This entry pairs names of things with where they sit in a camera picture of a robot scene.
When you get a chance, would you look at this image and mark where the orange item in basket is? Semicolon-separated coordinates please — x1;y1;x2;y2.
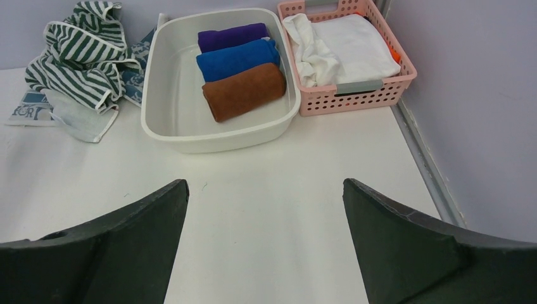
354;11;401;64

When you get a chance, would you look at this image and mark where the white plastic tub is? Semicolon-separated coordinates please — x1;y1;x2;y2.
141;8;300;153

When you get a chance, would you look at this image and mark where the purple rolled towel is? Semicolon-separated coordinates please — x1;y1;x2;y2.
198;23;270;53

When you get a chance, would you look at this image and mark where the brown rolled towel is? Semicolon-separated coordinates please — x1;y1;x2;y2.
202;63;287;123

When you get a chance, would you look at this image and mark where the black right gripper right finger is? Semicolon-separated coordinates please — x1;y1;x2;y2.
343;179;536;303

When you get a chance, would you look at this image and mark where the blue rolled towel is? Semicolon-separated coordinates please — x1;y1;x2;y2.
196;39;281;82

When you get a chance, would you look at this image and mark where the white cloth in basket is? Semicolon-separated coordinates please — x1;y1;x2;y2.
282;13;401;87

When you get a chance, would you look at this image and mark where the pink plastic basket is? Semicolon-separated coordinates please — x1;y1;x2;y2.
296;1;417;117

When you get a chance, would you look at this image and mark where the blue patterned towel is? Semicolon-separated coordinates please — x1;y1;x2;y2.
5;28;156;127

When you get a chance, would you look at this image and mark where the mint green cartoon towel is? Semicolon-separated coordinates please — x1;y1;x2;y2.
41;89;119;143

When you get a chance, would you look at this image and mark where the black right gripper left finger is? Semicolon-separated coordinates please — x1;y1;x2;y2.
1;179;189;303

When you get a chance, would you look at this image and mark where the aluminium frame rail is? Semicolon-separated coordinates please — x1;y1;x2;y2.
376;1;471;228

